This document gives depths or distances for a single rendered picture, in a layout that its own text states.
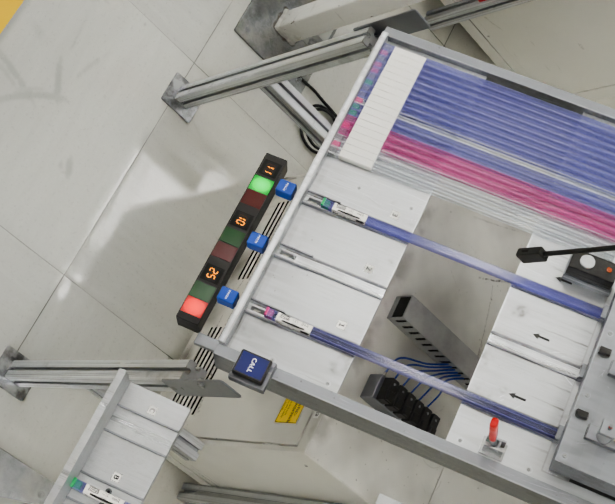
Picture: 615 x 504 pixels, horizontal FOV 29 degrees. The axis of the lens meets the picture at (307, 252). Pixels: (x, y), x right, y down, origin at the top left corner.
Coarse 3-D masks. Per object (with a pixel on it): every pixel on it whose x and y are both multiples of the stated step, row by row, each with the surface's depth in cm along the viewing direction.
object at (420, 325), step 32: (288, 96) 254; (320, 128) 259; (416, 320) 225; (448, 352) 230; (0, 384) 242; (192, 384) 191; (224, 384) 184; (384, 384) 219; (416, 416) 221; (192, 448) 233
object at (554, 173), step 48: (384, 48) 215; (384, 96) 211; (432, 96) 211; (480, 96) 211; (528, 96) 211; (336, 144) 206; (384, 144) 206; (432, 144) 206; (480, 144) 206; (528, 144) 206; (576, 144) 206; (432, 192) 202; (480, 192) 202; (528, 192) 202; (576, 192) 202; (576, 240) 198
